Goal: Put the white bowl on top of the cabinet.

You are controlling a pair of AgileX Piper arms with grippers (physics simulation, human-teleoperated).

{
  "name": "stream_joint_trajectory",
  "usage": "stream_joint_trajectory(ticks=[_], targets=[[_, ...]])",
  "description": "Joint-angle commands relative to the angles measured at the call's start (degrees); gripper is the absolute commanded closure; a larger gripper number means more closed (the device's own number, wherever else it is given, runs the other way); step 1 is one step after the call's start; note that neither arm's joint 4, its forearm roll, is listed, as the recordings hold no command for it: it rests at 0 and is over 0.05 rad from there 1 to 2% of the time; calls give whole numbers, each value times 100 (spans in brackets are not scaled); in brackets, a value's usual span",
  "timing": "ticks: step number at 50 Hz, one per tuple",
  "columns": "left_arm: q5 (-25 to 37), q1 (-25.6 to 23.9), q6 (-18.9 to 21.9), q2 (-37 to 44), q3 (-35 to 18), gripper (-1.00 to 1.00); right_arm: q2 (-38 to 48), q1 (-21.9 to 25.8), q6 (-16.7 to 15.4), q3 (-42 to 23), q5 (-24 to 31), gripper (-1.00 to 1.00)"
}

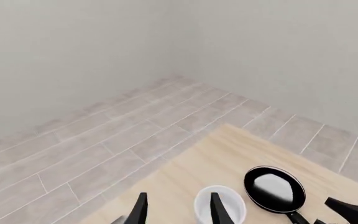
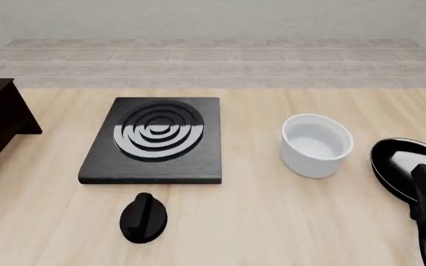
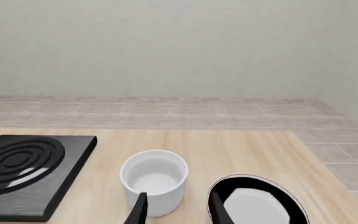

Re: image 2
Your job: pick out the flat black stove plate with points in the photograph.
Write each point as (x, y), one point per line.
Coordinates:
(154, 169)

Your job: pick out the white bowl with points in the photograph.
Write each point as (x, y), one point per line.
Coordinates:
(309, 160)

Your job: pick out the round black stove knob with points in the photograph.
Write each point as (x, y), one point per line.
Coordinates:
(142, 221)

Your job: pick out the glossy black plate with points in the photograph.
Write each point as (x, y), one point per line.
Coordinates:
(390, 158)

